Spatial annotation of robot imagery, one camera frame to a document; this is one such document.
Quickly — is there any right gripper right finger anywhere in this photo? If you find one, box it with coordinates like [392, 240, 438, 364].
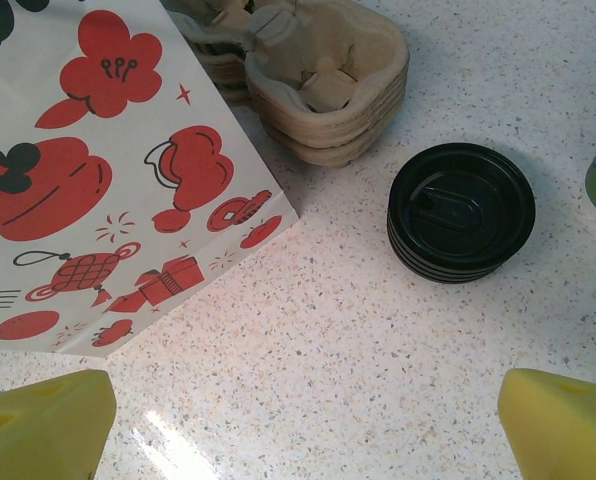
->
[496, 368, 596, 480]

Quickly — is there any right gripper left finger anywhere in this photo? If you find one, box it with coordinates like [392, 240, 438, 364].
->
[0, 368, 118, 480]

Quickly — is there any white red-printed paper bag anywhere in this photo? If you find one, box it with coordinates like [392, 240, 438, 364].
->
[0, 0, 300, 359]

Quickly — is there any stack of black cup lids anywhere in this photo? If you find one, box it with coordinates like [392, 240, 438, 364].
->
[386, 142, 537, 286]

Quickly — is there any brown pulp cup carrier stack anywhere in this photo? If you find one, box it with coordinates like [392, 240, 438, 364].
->
[177, 0, 410, 169]

